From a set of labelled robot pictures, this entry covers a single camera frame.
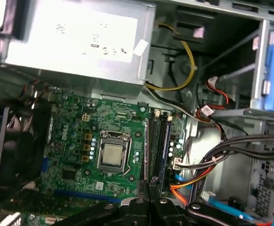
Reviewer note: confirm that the black PC case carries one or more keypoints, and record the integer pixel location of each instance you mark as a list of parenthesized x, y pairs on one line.
[(221, 28)]

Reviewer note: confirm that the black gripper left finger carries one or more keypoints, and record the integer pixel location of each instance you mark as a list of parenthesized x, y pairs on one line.
[(132, 214)]

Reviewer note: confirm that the silver CPU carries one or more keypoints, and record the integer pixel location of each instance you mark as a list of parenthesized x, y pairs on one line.
[(113, 154)]

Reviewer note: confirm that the CPU socket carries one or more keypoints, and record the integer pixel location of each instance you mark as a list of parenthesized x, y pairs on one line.
[(99, 169)]

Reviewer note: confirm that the metal disk bay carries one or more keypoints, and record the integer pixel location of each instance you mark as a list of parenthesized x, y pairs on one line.
[(268, 188)]

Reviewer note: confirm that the blue expansion slot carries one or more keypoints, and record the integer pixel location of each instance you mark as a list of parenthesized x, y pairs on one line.
[(87, 195)]

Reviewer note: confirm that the black RAM stick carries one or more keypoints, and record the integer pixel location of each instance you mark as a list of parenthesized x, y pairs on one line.
[(167, 146)]

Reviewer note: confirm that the black case fan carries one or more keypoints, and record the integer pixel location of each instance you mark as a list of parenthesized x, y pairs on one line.
[(21, 150)]

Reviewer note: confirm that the metal socket cover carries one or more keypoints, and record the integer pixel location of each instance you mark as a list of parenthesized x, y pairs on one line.
[(115, 134)]

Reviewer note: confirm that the green motherboard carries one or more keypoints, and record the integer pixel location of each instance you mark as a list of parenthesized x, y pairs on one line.
[(80, 113)]

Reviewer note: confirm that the grey power supply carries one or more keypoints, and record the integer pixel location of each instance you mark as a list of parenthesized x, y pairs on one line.
[(75, 35)]

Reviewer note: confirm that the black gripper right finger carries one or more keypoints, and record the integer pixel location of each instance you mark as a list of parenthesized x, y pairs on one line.
[(165, 214)]

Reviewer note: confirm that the blue board connector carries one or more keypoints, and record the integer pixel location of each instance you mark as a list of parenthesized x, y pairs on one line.
[(45, 166)]

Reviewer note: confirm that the socket locking lever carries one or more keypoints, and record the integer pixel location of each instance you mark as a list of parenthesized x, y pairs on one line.
[(129, 164)]

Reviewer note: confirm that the black plastic bracket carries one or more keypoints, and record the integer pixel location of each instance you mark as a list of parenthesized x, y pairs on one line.
[(186, 30)]

